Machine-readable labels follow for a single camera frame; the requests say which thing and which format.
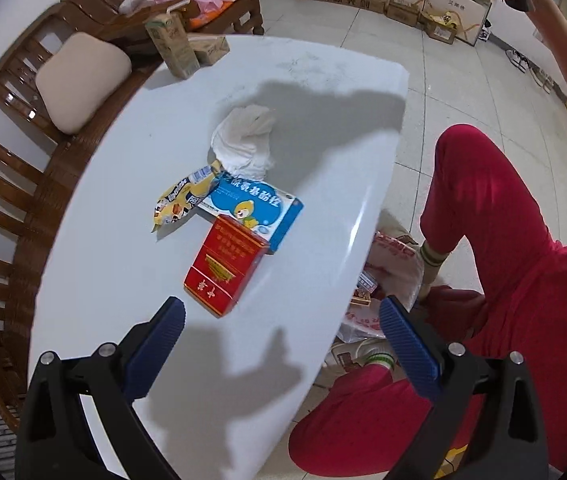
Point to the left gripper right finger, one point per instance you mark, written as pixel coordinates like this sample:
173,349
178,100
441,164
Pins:
508,441

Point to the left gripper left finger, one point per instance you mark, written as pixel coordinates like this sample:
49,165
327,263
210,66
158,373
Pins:
54,438

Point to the red cigarette box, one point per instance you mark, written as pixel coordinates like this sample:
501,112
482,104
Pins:
224,265

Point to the white tissue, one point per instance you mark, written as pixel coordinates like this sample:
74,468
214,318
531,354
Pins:
241,142

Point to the white trash bag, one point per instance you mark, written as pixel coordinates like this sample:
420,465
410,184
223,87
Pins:
393,268

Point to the person's red trouser legs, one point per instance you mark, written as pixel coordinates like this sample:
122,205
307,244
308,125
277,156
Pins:
369,418

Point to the yellow snack wrapper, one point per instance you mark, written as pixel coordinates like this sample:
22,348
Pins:
181,198

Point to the long wooden bench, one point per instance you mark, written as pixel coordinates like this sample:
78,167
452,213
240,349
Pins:
39,169

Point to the blue white medicine box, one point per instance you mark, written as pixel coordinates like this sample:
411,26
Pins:
258,206

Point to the beige cushion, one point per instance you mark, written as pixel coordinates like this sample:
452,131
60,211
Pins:
78,79

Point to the small brown cardboard box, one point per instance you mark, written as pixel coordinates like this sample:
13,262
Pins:
442,27

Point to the small brown drink carton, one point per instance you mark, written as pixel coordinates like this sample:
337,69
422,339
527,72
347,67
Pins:
208,49

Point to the tall green milk carton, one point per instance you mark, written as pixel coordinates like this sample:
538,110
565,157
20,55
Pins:
171,40

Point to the wooden armchair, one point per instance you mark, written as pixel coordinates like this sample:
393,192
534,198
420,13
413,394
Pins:
102,19

